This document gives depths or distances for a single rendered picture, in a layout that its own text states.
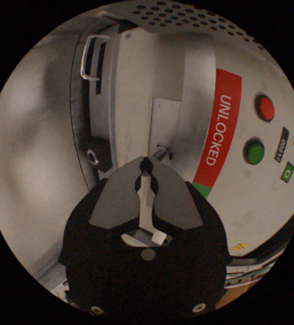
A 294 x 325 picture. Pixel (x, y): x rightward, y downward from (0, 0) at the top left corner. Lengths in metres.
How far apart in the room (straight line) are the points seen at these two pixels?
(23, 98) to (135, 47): 0.19
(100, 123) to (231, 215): 0.29
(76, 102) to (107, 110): 0.08
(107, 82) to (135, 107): 0.06
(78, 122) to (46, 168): 0.11
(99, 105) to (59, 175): 0.16
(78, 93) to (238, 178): 0.30
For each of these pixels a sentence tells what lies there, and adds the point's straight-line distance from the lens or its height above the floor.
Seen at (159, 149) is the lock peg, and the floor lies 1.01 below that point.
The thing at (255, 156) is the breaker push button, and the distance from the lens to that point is 0.16.
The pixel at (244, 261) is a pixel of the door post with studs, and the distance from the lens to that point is 0.59.
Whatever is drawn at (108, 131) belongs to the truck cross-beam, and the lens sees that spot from 0.20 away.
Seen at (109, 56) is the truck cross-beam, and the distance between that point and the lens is 0.21.
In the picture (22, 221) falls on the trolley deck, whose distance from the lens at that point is 0.30.
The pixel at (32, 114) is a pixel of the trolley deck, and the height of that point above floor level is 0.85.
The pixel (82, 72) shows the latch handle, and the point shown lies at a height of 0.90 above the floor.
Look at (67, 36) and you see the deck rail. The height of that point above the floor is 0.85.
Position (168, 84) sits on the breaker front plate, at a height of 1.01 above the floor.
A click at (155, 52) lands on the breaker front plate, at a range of 0.17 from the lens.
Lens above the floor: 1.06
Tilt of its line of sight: 22 degrees down
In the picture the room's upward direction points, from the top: 110 degrees clockwise
